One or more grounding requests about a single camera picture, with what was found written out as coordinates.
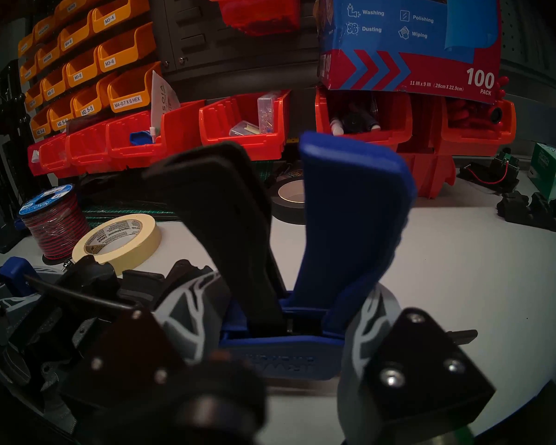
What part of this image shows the grey perforated pegboard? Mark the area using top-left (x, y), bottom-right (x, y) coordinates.
top-left (498, 0), bottom-right (556, 71)

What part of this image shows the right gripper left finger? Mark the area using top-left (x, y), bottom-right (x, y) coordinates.
top-left (60, 268), bottom-right (232, 410)

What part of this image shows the upturned red bin stack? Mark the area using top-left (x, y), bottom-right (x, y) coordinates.
top-left (398, 145), bottom-right (455, 199)

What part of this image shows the black 3D printed piece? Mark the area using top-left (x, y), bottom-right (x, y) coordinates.
top-left (120, 260), bottom-right (214, 310)
top-left (65, 255), bottom-right (121, 305)

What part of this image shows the red storage bin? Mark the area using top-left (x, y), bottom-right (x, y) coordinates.
top-left (199, 91), bottom-right (291, 161)
top-left (67, 120), bottom-right (117, 173)
top-left (206, 0), bottom-right (302, 36)
top-left (440, 99), bottom-right (517, 157)
top-left (315, 88), bottom-right (413, 150)
top-left (27, 140), bottom-right (48, 177)
top-left (39, 133), bottom-right (76, 178)
top-left (106, 100), bottom-right (207, 169)

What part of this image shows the dark louvered bin panel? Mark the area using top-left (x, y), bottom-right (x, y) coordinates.
top-left (148, 0), bottom-right (322, 102)

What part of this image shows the small green circuit board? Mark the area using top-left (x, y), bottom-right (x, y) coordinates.
top-left (458, 147), bottom-right (520, 194)

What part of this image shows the beige masking tape roll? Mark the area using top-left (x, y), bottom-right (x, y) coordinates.
top-left (72, 213), bottom-right (162, 277)

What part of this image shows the red wire spool blue cap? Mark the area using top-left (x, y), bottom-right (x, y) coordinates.
top-left (19, 184), bottom-right (91, 264)

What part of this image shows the green tissue box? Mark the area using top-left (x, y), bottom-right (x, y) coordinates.
top-left (527, 143), bottom-right (556, 201)

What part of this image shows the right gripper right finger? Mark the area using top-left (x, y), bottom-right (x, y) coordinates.
top-left (337, 284), bottom-right (496, 445)

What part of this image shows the small black printed part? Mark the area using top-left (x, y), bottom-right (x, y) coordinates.
top-left (497, 191), bottom-right (556, 234)

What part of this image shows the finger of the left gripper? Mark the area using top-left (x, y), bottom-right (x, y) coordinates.
top-left (0, 337), bottom-right (77, 433)
top-left (0, 263), bottom-right (44, 338)

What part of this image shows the black equipment stand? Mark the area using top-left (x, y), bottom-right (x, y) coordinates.
top-left (0, 59), bottom-right (33, 254)

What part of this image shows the blue bar clamp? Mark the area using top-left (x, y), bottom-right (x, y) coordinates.
top-left (0, 131), bottom-right (478, 382)

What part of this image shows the blue cleaning cloths box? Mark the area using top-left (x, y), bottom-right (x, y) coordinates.
top-left (317, 0), bottom-right (503, 99)

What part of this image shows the black tape roll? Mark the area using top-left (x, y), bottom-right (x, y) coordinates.
top-left (271, 171), bottom-right (306, 225)

